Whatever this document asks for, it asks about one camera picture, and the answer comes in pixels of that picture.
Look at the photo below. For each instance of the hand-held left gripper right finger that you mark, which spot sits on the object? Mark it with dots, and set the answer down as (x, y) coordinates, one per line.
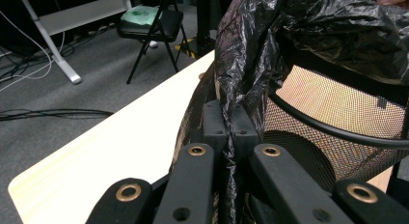
(244, 130)

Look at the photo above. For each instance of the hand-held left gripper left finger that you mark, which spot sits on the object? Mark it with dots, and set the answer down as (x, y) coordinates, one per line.
(213, 127)

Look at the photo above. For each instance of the black mesh trash bin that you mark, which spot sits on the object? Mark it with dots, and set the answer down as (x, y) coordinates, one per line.
(321, 143)

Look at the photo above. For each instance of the black plastic trash bag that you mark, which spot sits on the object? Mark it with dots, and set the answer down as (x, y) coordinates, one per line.
(244, 40)

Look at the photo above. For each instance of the small brown round knob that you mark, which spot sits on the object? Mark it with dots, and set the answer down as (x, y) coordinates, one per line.
(202, 76)

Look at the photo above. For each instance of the black metal stand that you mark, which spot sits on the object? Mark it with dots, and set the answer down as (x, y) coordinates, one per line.
(207, 21)

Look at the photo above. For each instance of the black folding chair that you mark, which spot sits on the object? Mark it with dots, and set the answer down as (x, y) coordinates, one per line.
(167, 22)

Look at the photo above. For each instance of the green and white plastic bag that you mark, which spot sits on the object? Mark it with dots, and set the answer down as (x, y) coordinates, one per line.
(141, 15)

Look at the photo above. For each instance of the white desk frame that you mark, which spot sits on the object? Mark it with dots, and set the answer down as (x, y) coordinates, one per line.
(64, 64)

